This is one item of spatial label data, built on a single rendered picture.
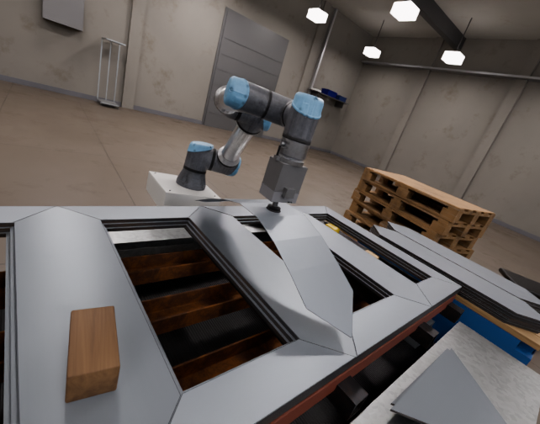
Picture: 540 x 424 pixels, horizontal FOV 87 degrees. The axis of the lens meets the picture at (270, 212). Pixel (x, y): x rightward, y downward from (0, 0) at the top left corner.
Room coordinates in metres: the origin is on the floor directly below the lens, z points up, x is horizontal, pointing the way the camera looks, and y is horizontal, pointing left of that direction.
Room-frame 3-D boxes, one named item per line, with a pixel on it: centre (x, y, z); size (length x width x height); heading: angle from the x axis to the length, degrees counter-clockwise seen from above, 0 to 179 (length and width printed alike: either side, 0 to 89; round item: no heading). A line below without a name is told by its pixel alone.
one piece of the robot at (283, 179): (0.73, -0.01, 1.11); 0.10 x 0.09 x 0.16; 39
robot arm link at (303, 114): (0.75, -0.01, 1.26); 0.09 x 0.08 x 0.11; 22
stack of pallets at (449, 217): (3.45, -1.67, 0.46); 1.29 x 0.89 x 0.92; 33
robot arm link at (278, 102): (0.83, 0.05, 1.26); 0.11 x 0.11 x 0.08; 22
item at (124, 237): (1.25, 0.22, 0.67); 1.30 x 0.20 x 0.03; 136
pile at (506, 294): (1.30, -0.90, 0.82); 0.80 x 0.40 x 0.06; 46
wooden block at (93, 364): (0.30, 0.19, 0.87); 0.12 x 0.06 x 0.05; 37
